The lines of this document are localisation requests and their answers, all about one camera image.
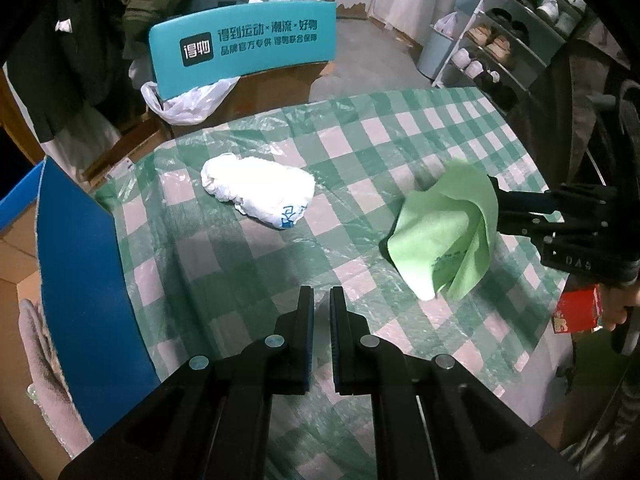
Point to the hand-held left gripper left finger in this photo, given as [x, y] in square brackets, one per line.
[302, 340]

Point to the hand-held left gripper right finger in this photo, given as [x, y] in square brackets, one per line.
[345, 350]

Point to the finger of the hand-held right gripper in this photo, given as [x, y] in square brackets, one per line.
[525, 225]
[530, 202]

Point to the light green cloth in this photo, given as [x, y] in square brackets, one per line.
[440, 230]

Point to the white cloth bundle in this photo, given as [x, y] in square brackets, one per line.
[255, 190]

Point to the blue cardboard box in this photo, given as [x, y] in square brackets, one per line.
[85, 285]

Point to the person's right hand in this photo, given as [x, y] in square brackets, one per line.
[617, 305]

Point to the red printed box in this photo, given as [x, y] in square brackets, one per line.
[575, 310]

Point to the grey shoe rack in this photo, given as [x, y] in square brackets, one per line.
[530, 55]

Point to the group of assorted shoes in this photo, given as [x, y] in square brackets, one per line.
[495, 47]

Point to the blue-grey bin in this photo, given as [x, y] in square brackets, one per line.
[435, 57]

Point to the small white bag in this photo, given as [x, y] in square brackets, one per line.
[445, 24]

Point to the white plastic bag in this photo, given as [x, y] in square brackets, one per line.
[185, 107]

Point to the teal printed box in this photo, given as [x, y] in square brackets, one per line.
[250, 72]

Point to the white garment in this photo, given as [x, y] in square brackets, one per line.
[85, 145]

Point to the black jacket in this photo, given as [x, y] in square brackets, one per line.
[65, 70]

